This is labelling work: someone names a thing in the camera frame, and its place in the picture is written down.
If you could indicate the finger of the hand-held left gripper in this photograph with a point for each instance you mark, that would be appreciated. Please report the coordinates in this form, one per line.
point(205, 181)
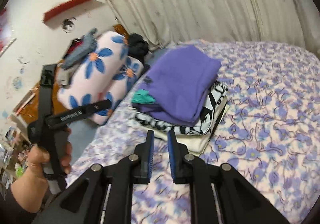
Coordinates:
point(97, 106)

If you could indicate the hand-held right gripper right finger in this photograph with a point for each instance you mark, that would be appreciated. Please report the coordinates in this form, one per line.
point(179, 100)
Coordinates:
point(171, 156)

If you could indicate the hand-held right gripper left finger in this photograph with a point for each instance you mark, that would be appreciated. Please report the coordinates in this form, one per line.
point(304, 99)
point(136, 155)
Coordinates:
point(151, 156)

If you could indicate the purple zip hoodie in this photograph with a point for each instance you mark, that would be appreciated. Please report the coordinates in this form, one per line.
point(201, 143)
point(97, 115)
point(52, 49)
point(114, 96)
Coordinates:
point(180, 81)

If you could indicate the grey crumpled clothes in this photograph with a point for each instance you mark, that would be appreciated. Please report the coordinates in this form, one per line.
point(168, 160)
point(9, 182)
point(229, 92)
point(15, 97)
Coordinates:
point(80, 54)

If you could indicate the person's left hand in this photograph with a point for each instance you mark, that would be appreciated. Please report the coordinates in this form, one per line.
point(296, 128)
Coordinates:
point(36, 161)

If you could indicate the cream folded garment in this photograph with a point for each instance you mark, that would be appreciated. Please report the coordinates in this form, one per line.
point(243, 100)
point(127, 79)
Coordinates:
point(190, 144)

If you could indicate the grey blue bed sheet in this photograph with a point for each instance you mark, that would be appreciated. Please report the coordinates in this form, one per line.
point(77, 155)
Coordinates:
point(80, 136)

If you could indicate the pile of colourful packets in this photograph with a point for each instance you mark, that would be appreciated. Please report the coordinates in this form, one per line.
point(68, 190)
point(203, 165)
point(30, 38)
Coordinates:
point(12, 154)

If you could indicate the rolled blue floral quilt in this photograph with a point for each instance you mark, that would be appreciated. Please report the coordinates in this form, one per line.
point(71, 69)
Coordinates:
point(105, 64)

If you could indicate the black white printed folded garment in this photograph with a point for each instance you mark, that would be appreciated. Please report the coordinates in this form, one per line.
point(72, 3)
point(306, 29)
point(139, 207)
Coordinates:
point(215, 104)

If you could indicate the black crumpled clothing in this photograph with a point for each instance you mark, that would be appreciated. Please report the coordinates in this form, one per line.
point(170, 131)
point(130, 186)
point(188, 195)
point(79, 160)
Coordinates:
point(137, 46)

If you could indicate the purple cat print blanket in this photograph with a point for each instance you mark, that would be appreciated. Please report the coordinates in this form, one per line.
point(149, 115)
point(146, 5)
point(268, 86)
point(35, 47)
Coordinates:
point(262, 114)

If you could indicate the white patterned curtain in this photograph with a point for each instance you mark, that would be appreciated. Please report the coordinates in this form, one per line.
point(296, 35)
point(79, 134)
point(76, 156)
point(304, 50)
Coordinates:
point(187, 1)

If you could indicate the round face wall sticker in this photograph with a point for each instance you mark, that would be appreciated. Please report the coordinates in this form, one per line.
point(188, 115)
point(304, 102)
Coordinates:
point(68, 25)

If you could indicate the red wall decoration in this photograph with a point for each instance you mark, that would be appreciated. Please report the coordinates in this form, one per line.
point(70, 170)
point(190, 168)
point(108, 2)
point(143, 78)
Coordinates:
point(5, 34)

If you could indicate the red wall shelf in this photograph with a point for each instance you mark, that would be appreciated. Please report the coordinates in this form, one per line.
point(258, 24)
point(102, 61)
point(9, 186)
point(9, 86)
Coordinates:
point(67, 8)

